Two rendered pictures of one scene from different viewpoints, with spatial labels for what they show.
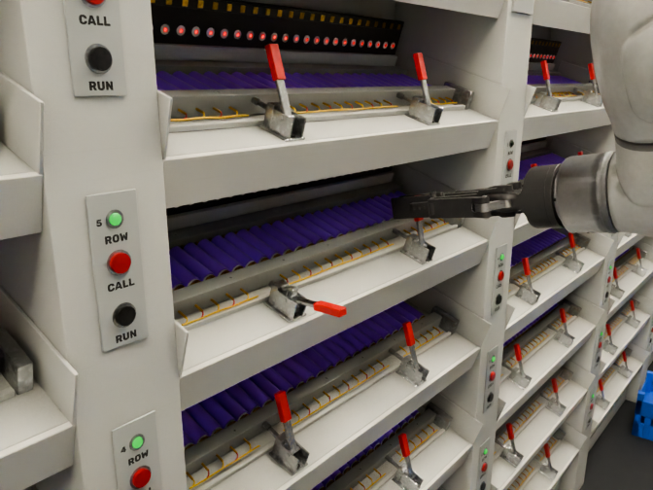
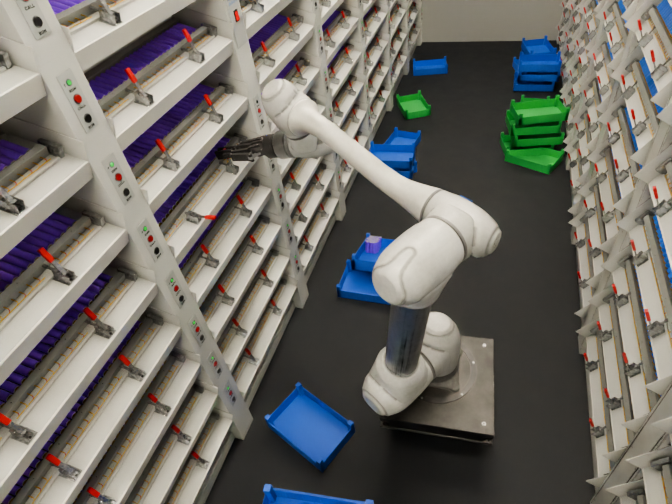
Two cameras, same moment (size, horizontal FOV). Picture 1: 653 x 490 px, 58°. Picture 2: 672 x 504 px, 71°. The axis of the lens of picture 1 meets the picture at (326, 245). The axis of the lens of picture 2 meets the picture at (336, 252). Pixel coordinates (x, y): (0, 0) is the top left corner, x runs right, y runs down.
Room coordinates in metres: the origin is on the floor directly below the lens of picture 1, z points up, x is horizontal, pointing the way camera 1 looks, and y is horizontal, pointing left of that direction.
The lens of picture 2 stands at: (-0.63, 0.00, 1.79)
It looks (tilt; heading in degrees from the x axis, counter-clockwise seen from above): 43 degrees down; 343
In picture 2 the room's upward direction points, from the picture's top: 9 degrees counter-clockwise
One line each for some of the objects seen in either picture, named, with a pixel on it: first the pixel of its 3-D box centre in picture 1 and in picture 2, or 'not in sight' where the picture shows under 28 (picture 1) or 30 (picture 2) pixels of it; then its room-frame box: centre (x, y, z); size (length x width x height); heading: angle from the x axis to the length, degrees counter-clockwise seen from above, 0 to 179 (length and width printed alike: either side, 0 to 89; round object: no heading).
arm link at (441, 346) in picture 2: not in sight; (434, 342); (0.17, -0.55, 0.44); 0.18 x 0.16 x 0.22; 109
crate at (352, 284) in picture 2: not in sight; (370, 281); (0.89, -0.63, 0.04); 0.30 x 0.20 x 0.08; 49
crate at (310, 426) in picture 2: not in sight; (309, 424); (0.31, -0.07, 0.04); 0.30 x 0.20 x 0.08; 26
